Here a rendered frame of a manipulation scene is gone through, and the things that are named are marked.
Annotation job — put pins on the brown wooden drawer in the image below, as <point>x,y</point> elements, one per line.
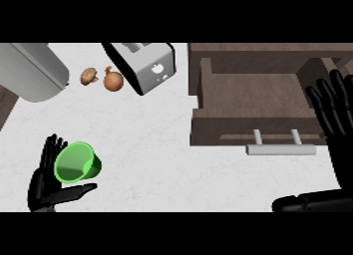
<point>256,109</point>

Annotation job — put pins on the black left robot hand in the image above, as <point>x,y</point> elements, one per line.
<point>43,189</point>

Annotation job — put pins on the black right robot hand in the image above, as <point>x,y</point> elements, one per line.
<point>342,166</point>

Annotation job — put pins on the grey rounded appliance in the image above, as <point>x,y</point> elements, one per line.
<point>26,69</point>

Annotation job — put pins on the green cup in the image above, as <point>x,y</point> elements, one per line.
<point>77,162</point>

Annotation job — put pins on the brown mushroom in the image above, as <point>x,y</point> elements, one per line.
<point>89,76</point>

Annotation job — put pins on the brown onion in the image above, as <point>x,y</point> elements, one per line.
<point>113,81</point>

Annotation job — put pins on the brown wooden cabinet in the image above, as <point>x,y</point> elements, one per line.
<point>283,54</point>

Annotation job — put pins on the silver toaster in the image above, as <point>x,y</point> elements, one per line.
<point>148,66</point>

